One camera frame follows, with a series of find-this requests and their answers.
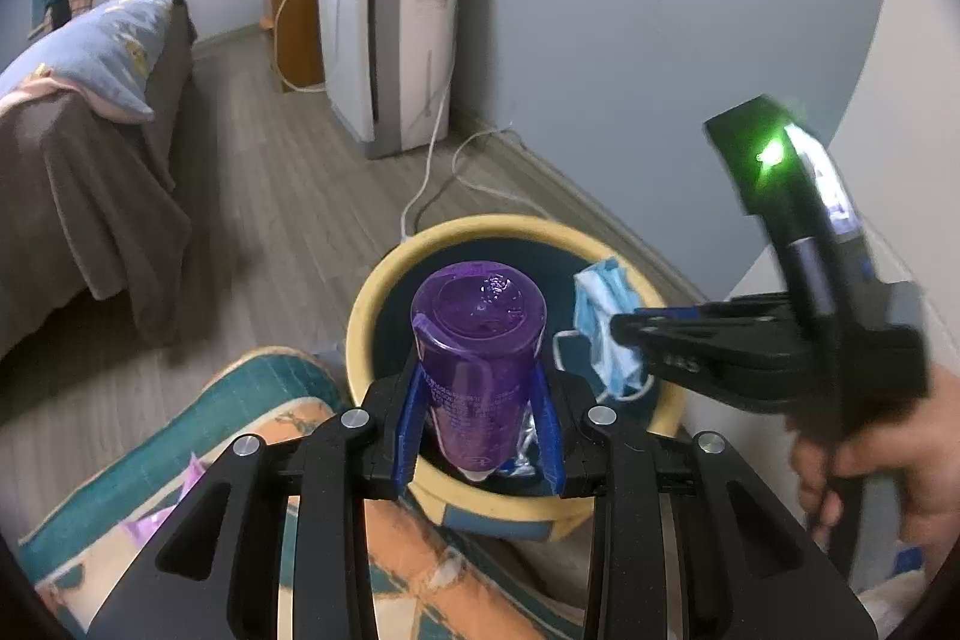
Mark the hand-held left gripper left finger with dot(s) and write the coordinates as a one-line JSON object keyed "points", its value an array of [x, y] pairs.
{"points": [[409, 430]]}

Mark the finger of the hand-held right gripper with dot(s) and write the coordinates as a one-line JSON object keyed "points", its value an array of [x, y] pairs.
{"points": [[712, 359], [735, 308]]}

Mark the wooden cabinet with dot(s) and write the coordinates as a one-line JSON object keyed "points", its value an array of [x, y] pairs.
{"points": [[296, 25]]}

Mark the blue printed quilt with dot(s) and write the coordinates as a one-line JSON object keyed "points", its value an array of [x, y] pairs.
{"points": [[90, 48]]}

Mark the teal bucket with yellow rim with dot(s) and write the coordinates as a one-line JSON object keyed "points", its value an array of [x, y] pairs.
{"points": [[390, 325]]}

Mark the blue face mask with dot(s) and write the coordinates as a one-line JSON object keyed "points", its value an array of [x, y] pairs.
{"points": [[600, 310]]}

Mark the grey white cloth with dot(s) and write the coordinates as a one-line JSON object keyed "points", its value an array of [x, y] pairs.
{"points": [[892, 602]]}

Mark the white air purifier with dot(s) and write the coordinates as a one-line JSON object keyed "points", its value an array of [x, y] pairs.
{"points": [[390, 25]]}

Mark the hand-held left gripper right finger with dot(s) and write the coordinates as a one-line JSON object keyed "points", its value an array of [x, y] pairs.
{"points": [[547, 437]]}

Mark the teal and orange patterned mat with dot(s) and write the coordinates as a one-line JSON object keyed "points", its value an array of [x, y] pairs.
{"points": [[262, 385]]}

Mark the bed with blue quilt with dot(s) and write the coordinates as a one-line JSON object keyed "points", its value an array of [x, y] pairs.
{"points": [[67, 197]]}

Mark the purple packet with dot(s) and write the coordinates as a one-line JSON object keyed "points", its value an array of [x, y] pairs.
{"points": [[146, 527]]}

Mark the purple translucent bottle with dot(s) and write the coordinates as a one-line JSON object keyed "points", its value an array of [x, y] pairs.
{"points": [[472, 370]]}

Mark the person's right hand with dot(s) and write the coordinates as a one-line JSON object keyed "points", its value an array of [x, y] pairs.
{"points": [[922, 482]]}

